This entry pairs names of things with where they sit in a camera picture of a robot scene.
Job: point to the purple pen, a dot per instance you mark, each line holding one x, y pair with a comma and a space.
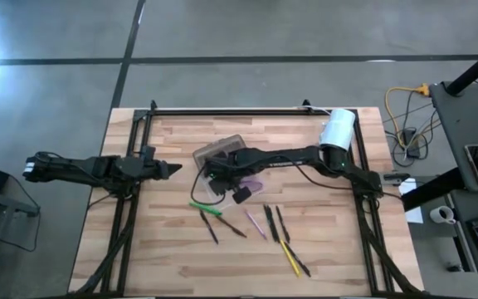
256, 226

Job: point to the white paper sheet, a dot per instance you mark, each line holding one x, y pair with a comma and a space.
413, 215

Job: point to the black support beam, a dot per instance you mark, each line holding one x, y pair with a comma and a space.
430, 191

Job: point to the brown pen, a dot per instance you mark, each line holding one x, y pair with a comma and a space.
231, 227

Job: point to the yellow pen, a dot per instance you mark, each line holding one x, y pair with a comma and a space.
291, 259

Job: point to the thin black pen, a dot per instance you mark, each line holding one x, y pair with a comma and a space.
282, 224

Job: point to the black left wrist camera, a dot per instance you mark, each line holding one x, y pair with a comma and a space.
147, 153

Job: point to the black pole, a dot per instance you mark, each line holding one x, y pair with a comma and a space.
475, 68

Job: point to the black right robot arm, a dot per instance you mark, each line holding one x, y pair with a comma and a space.
289, 158

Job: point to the thick black marker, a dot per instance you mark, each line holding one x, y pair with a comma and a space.
271, 223

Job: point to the dark blue pen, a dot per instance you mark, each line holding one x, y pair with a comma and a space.
208, 226

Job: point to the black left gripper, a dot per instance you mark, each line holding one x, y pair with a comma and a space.
154, 170

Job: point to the black power adapter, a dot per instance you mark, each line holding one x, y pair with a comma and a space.
410, 137

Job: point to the small black bracket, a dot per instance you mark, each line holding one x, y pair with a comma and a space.
396, 177

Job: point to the black side table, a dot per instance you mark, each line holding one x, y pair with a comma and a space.
6, 203

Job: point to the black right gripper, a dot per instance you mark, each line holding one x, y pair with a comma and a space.
230, 168

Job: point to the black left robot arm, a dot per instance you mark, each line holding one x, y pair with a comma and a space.
77, 168

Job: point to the white mug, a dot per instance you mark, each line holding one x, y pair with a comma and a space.
438, 216

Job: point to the black aluminium table frame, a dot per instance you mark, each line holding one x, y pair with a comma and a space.
243, 112

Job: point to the grey desk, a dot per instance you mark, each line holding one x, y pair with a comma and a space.
459, 120

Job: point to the clear plastic supply box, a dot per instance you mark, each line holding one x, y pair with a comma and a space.
218, 147

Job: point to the green pen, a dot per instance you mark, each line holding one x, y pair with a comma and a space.
206, 209

